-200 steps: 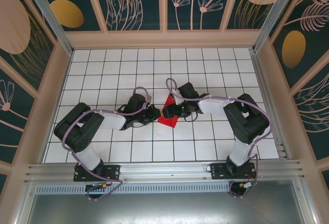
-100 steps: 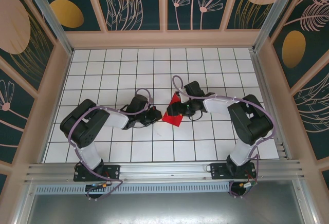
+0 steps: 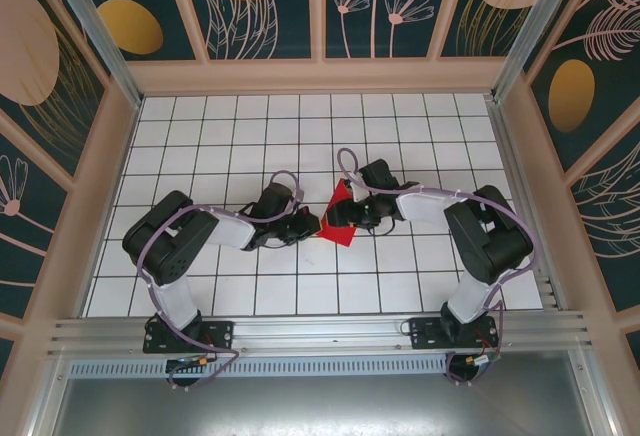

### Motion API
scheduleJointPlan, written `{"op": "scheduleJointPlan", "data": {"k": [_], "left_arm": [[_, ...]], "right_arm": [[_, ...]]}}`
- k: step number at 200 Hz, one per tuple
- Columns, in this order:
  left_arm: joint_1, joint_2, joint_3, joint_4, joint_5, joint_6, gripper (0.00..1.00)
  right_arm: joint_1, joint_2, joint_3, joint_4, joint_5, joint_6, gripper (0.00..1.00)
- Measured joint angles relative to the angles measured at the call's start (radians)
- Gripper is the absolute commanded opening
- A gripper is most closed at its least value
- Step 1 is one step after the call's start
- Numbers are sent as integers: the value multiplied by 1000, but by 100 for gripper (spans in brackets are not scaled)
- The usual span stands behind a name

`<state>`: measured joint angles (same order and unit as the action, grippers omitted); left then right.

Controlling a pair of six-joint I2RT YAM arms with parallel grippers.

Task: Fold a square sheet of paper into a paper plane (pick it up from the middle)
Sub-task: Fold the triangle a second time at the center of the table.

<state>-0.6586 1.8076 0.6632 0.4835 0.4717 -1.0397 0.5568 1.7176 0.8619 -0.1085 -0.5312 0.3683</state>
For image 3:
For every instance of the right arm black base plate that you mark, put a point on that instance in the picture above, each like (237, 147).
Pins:
(425, 338)

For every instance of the aluminium corner post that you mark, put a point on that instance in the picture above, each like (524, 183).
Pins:
(97, 31)
(530, 31)

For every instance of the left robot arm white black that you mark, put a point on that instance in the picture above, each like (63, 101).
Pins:
(170, 246)

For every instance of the aluminium mounting rail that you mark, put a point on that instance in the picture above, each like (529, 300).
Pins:
(320, 331)

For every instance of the aluminium side rail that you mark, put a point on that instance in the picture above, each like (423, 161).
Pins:
(511, 156)

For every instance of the red square paper sheet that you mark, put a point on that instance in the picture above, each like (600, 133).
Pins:
(340, 236)

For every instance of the grey metal sheet panel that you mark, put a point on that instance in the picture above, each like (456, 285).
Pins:
(320, 411)

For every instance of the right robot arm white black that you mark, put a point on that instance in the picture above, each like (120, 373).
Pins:
(485, 241)

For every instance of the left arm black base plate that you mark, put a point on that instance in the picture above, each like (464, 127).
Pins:
(220, 336)

